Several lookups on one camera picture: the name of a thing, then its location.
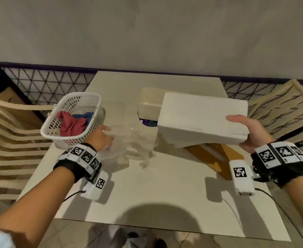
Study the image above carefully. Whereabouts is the person's left hand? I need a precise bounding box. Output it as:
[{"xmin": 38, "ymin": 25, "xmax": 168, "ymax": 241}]
[{"xmin": 84, "ymin": 125, "xmax": 115, "ymax": 153}]

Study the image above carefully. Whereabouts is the person's right hand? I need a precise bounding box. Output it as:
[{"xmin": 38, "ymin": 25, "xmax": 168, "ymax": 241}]
[{"xmin": 225, "ymin": 115, "xmax": 275, "ymax": 154}]

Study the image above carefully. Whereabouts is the red cloth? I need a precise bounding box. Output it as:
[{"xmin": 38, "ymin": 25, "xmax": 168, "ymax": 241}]
[{"xmin": 56, "ymin": 111, "xmax": 88, "ymax": 137}]

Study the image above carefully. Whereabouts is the clear plastic wrapper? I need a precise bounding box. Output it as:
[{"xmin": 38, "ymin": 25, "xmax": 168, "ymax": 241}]
[{"xmin": 99, "ymin": 125, "xmax": 159, "ymax": 169}]

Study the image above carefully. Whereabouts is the white plastic mesh basket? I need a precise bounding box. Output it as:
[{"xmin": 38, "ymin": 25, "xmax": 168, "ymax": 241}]
[{"xmin": 40, "ymin": 92, "xmax": 106, "ymax": 151}]

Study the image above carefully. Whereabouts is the wooden lid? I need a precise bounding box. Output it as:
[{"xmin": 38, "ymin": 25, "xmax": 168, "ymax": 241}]
[{"xmin": 184, "ymin": 143, "xmax": 245, "ymax": 180}]

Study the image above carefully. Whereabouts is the cream tissue box base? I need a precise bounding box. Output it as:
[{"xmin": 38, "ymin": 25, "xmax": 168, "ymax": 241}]
[{"xmin": 137, "ymin": 87, "xmax": 168, "ymax": 121}]

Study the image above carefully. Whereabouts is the white tissues pack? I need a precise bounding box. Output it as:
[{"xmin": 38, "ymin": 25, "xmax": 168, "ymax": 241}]
[{"xmin": 157, "ymin": 92, "xmax": 250, "ymax": 149}]

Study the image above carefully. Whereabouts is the person's left forearm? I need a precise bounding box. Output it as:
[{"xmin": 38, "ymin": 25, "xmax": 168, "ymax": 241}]
[{"xmin": 0, "ymin": 166, "xmax": 76, "ymax": 248}]

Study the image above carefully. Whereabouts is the brown cardboard box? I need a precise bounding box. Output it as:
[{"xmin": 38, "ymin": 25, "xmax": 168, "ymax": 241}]
[{"xmin": 0, "ymin": 86, "xmax": 45, "ymax": 130}]

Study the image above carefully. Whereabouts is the blue cloth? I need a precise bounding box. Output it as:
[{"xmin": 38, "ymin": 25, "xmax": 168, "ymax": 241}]
[{"xmin": 71, "ymin": 112, "xmax": 95, "ymax": 127}]

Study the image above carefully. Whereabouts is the black marker-tagged left wristband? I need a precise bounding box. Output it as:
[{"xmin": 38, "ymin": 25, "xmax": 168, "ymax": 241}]
[{"xmin": 53, "ymin": 143, "xmax": 102, "ymax": 184}]

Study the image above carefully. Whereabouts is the black marker-tagged wristband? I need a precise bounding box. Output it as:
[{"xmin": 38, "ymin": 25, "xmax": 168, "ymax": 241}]
[
  {"xmin": 250, "ymin": 141, "xmax": 303, "ymax": 188},
  {"xmin": 53, "ymin": 143, "xmax": 102, "ymax": 184}
]

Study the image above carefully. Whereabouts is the black marker-tagged right wristband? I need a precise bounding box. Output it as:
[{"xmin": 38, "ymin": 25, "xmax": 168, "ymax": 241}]
[{"xmin": 250, "ymin": 141, "xmax": 303, "ymax": 188}]

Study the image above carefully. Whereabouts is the cream slatted chair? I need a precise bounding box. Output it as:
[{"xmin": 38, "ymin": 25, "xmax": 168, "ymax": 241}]
[
  {"xmin": 0, "ymin": 95, "xmax": 56, "ymax": 202},
  {"xmin": 246, "ymin": 79, "xmax": 303, "ymax": 169}
]

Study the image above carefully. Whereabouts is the purple round sticker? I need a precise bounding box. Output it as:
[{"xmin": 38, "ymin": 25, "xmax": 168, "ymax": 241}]
[{"xmin": 139, "ymin": 118, "xmax": 159, "ymax": 128}]

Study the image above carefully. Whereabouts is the white plastic bag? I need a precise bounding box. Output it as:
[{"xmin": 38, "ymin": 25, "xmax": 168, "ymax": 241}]
[{"xmin": 122, "ymin": 236, "xmax": 148, "ymax": 248}]

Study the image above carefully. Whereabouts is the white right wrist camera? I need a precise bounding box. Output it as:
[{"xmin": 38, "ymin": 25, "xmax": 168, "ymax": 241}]
[{"xmin": 229, "ymin": 159, "xmax": 261, "ymax": 196}]

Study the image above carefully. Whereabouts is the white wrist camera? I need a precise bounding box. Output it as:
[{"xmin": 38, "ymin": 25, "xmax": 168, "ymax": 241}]
[
  {"xmin": 229, "ymin": 159, "xmax": 261, "ymax": 196},
  {"xmin": 80, "ymin": 169, "xmax": 110, "ymax": 201}
]

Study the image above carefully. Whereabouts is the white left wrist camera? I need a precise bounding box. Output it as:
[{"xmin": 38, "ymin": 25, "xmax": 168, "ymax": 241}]
[{"xmin": 80, "ymin": 169, "xmax": 110, "ymax": 201}]

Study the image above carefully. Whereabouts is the black left camera cable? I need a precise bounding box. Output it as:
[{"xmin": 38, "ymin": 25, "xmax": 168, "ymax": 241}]
[{"xmin": 62, "ymin": 189, "xmax": 87, "ymax": 203}]

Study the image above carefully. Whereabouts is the black camera cable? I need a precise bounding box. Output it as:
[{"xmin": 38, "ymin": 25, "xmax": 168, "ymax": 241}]
[
  {"xmin": 254, "ymin": 187, "xmax": 303, "ymax": 248},
  {"xmin": 62, "ymin": 189, "xmax": 87, "ymax": 203}
]

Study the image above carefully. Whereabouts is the black right camera cable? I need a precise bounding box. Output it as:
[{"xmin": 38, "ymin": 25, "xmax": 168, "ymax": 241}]
[{"xmin": 254, "ymin": 187, "xmax": 303, "ymax": 248}]

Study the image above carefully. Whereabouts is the black wire mesh fence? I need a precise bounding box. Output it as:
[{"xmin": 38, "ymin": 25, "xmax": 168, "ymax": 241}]
[{"xmin": 0, "ymin": 61, "xmax": 303, "ymax": 119}]

